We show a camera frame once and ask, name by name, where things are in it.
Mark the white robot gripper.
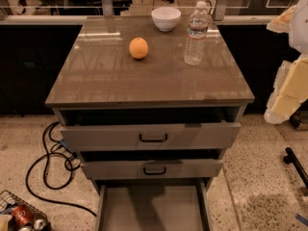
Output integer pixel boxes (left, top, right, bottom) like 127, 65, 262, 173
264, 0, 308, 124

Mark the clear plastic water bottle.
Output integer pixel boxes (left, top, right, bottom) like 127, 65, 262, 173
184, 1, 209, 65

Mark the grey drawer cabinet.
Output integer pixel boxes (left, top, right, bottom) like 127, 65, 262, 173
44, 14, 256, 231

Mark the grey bottom drawer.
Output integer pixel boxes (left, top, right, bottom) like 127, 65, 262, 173
94, 183, 214, 231

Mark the grey drawer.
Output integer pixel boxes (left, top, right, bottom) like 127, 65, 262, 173
61, 108, 240, 151
94, 183, 214, 231
81, 158, 223, 180

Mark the grey top drawer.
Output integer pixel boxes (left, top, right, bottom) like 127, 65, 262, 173
61, 108, 240, 151

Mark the grey middle drawer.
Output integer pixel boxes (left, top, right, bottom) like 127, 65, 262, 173
81, 158, 223, 180

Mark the black floor bar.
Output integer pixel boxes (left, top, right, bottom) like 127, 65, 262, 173
283, 147, 308, 188

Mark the white ceramic bowl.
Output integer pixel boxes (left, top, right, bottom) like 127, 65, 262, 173
151, 7, 181, 32

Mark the orange fruit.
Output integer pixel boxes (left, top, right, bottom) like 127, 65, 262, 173
129, 38, 148, 60

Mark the silver can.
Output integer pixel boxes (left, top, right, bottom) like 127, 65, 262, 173
33, 218, 47, 231

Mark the red soda can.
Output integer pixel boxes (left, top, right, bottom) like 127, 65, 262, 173
12, 204, 35, 228

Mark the black power cable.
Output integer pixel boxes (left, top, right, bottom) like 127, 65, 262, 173
25, 121, 98, 218

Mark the wire basket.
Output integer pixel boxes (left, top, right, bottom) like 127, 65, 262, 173
0, 190, 52, 231

